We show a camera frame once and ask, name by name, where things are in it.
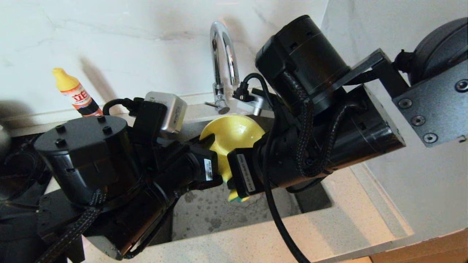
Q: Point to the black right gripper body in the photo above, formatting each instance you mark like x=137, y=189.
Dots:
x=358, y=135

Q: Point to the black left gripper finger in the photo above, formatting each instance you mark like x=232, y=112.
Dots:
x=209, y=143

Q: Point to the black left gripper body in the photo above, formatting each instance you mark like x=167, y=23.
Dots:
x=153, y=204

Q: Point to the yellow plastic bowl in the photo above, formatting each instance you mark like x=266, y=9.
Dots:
x=234, y=131

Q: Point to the yellow fish-shaped sponge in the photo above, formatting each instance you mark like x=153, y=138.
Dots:
x=237, y=197

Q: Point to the orange yellow dish soap bottle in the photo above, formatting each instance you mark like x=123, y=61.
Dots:
x=73, y=91

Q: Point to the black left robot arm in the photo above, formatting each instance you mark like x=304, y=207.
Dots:
x=87, y=157

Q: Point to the stainless steel sink basin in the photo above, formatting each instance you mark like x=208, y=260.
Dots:
x=219, y=215

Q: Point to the black braided right arm sleeve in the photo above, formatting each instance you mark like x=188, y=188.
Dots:
x=306, y=120

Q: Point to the black braided arm sleeve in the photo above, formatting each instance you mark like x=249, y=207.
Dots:
x=73, y=230
x=306, y=120

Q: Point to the black braided left arm sleeve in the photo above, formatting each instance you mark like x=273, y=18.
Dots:
x=73, y=230

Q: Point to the chrome gooseneck faucet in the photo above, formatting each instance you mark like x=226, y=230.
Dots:
x=216, y=58

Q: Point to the black induction cooktop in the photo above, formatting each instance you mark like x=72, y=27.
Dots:
x=18, y=164

